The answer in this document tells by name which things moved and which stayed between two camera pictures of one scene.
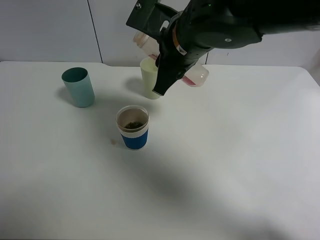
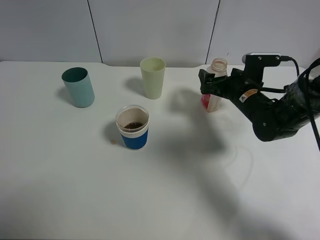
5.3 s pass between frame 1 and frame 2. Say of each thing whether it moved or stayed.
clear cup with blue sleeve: stayed
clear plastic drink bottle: moved
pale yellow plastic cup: stayed
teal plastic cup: stayed
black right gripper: moved
